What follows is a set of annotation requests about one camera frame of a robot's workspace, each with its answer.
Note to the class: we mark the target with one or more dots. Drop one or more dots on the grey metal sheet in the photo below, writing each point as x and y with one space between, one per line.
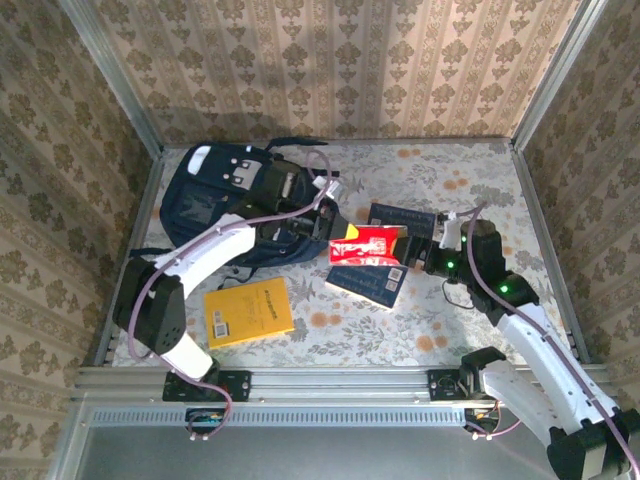
325 455

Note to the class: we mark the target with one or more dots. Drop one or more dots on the aluminium table edge rail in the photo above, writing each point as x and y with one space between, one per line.
450 142

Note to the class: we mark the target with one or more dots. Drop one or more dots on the small circuit board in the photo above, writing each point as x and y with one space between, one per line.
480 417
205 420

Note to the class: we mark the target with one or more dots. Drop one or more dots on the aluminium table side rail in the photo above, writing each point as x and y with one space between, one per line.
549 250
148 187

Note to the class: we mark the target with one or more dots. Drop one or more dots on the wide aluminium mounting rail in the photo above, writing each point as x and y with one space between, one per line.
340 382

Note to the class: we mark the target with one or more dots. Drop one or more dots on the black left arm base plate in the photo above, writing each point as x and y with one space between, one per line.
240 386

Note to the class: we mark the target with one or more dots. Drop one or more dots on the navy blue book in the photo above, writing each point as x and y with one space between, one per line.
360 285
400 217

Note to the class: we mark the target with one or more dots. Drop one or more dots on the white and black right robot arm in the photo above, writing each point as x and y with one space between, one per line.
540 350

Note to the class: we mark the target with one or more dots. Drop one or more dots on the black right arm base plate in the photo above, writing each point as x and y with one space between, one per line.
442 387

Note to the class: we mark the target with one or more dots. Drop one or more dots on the yellow book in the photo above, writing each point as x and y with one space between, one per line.
250 312

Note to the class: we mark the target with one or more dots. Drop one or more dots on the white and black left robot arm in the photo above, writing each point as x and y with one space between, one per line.
210 250

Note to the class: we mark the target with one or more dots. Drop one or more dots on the navy blue backpack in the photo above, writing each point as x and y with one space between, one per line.
200 210

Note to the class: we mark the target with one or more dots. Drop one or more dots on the aluminium corner post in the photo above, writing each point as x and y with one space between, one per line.
122 85
556 75

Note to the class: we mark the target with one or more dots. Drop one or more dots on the red snack packet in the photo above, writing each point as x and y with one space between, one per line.
367 245

